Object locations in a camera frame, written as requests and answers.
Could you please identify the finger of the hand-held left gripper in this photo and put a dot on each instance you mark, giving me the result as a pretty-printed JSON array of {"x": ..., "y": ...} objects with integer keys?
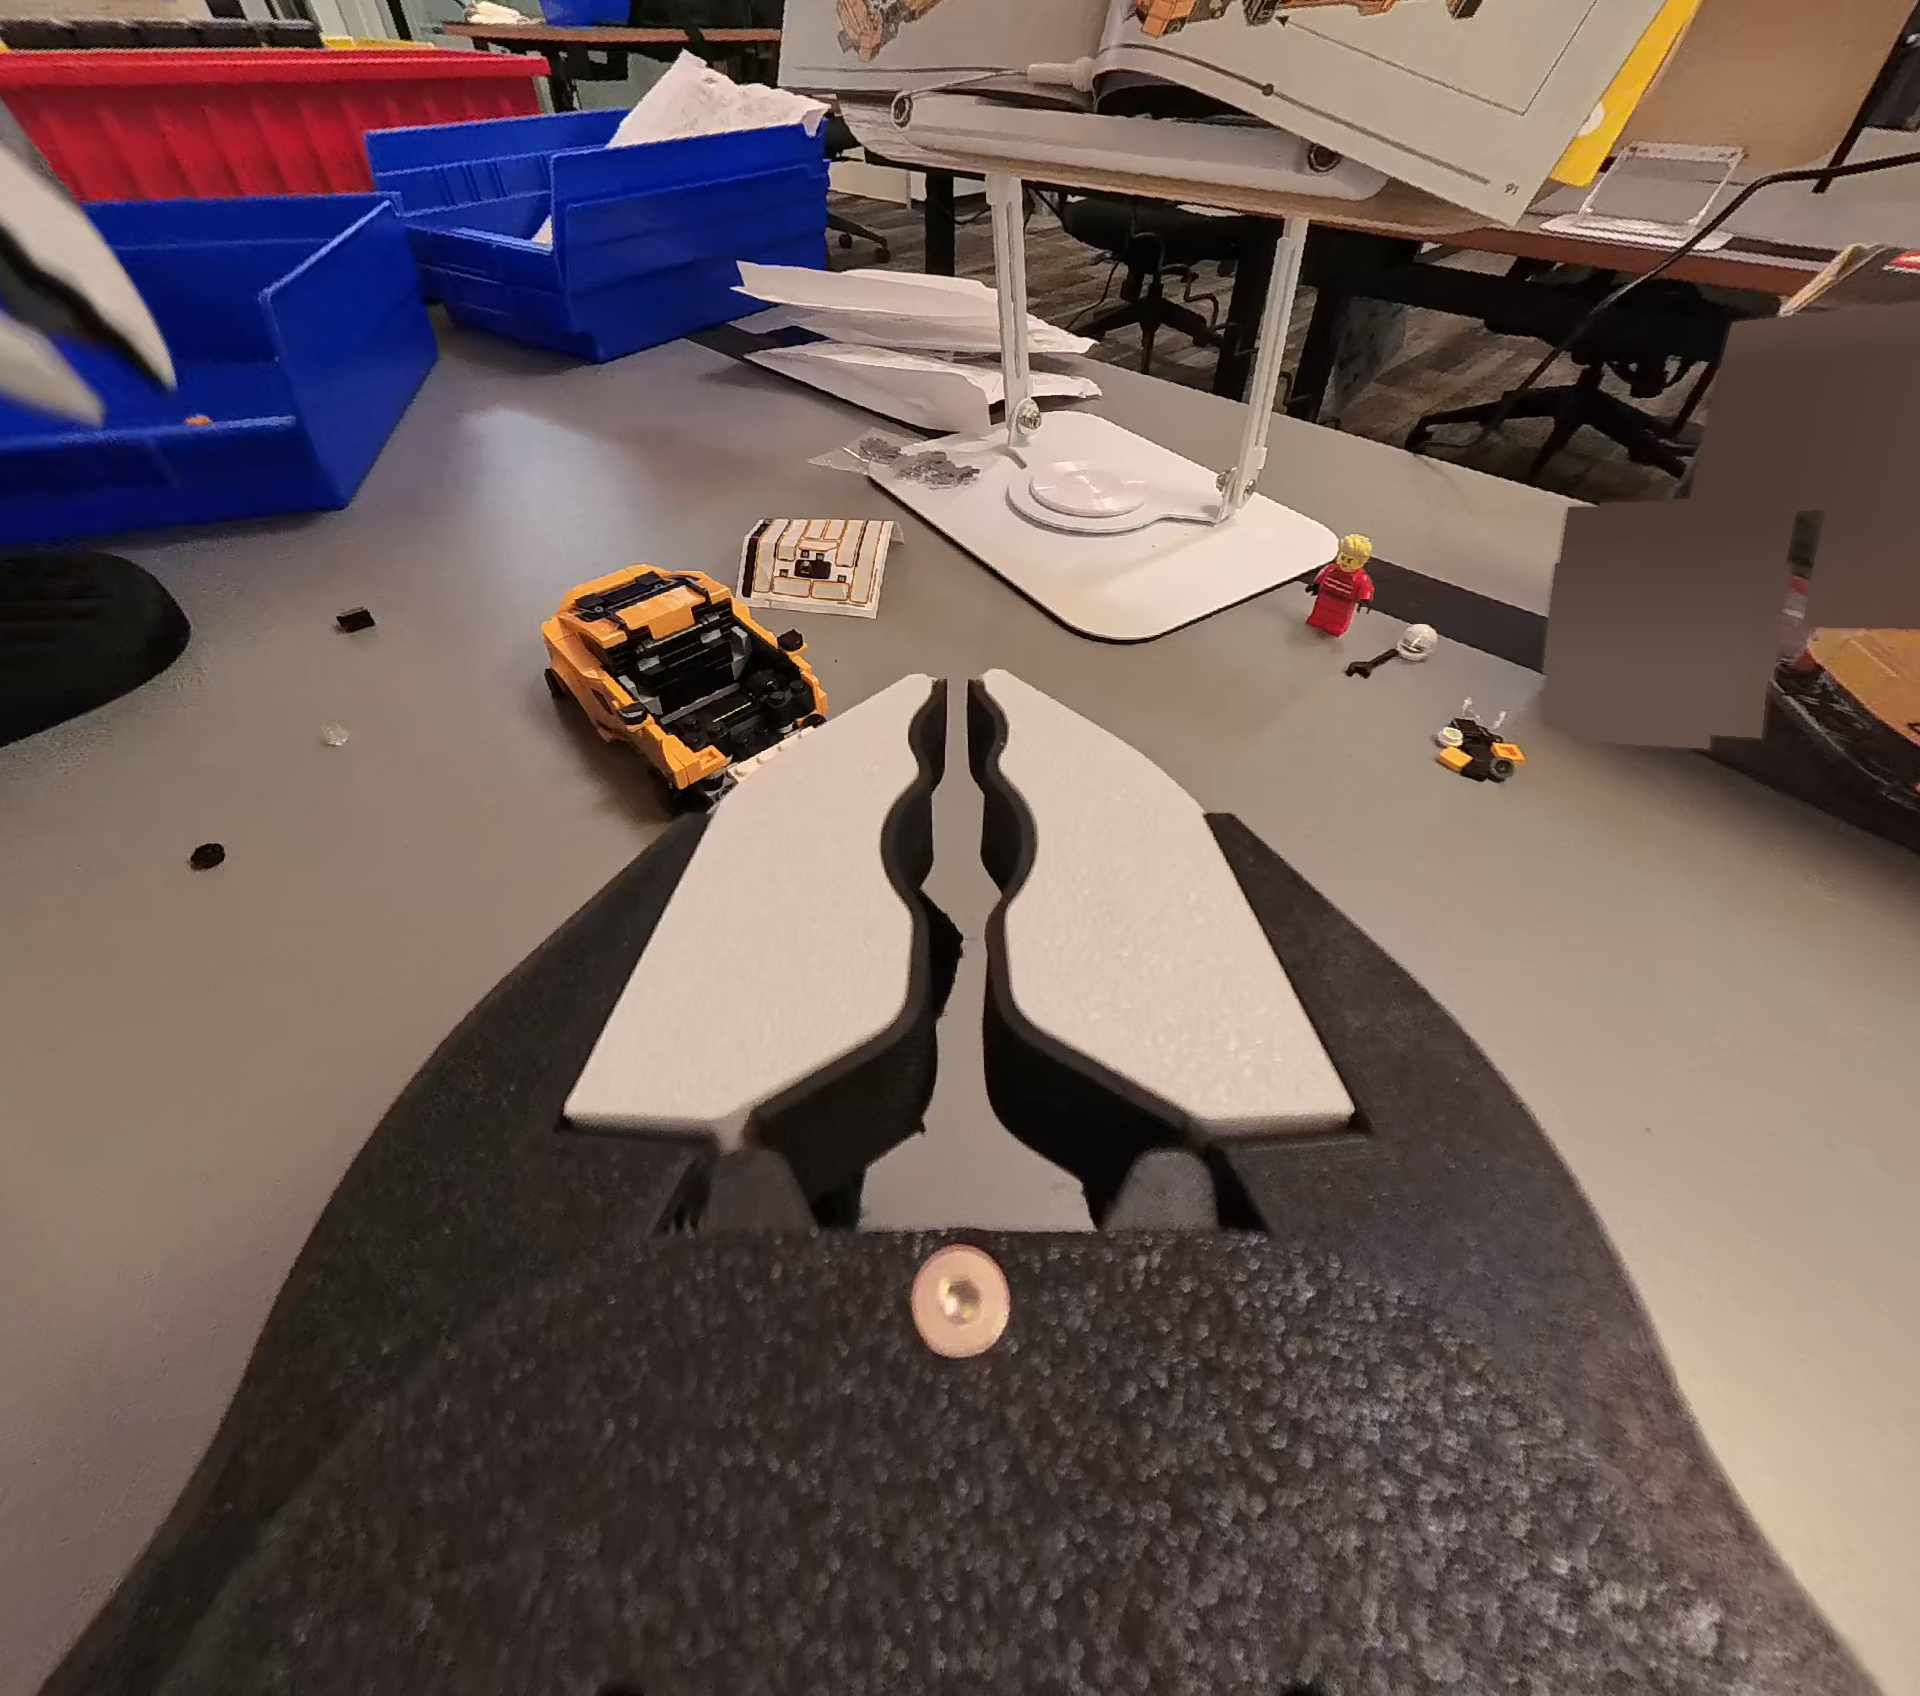
[
  {"x": 38, "y": 368},
  {"x": 68, "y": 258}
]

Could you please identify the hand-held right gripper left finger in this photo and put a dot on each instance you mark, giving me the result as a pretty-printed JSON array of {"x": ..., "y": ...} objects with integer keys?
[{"x": 764, "y": 945}]

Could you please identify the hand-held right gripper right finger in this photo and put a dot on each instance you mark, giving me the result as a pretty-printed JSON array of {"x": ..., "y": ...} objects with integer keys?
[{"x": 1169, "y": 963}]

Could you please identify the orange lego car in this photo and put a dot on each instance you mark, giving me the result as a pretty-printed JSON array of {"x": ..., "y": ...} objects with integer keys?
[{"x": 673, "y": 676}]

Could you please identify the small orange black lego assembly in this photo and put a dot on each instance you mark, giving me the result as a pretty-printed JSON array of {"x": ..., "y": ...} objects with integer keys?
[{"x": 1478, "y": 752}]

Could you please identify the red lego minifigure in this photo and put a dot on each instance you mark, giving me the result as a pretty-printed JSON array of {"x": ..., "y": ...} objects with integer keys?
[{"x": 1341, "y": 591}]

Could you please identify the lego instruction booklet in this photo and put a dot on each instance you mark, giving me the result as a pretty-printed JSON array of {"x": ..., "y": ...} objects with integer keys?
[{"x": 1049, "y": 0}]

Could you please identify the red storage bin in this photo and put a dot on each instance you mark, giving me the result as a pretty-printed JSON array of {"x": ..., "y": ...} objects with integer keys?
[{"x": 253, "y": 121}]

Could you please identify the row of black bins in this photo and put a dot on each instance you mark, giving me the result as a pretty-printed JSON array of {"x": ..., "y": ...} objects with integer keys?
[{"x": 150, "y": 33}]

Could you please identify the blue storage bin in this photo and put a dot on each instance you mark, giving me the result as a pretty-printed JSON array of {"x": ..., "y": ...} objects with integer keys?
[
  {"x": 316, "y": 376},
  {"x": 658, "y": 240}
]

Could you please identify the yellow storage bin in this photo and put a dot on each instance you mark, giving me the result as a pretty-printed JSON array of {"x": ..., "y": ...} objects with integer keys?
[{"x": 367, "y": 42}]

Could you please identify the white sticker sheet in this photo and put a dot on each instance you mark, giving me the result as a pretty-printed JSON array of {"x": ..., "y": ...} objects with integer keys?
[{"x": 815, "y": 568}]

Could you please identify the white booklet stand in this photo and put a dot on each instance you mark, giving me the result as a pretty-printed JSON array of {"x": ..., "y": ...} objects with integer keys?
[{"x": 1139, "y": 558}]

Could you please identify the small blue bin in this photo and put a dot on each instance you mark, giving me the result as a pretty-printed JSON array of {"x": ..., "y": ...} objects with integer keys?
[{"x": 581, "y": 10}]

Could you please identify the round wooden table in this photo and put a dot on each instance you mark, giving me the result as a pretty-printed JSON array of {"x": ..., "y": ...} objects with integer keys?
[{"x": 644, "y": 33}]

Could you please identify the crumpled white paper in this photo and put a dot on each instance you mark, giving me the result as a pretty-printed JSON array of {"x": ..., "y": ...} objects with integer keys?
[{"x": 705, "y": 100}]

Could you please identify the black office chair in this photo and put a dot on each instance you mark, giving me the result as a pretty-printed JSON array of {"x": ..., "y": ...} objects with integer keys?
[
  {"x": 1149, "y": 263},
  {"x": 1620, "y": 344}
]

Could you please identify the wooden office desk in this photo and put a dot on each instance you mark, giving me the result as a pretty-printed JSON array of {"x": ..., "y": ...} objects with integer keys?
[{"x": 1574, "y": 242}]

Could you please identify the clear plastic holder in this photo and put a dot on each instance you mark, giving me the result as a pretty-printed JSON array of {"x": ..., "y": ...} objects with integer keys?
[{"x": 1649, "y": 182}]

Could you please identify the yellow sheet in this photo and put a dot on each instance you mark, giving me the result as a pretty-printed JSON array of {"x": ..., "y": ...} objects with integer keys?
[{"x": 1643, "y": 75}]

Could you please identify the light wooden panel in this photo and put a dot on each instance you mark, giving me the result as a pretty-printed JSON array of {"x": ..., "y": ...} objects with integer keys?
[{"x": 1800, "y": 62}]

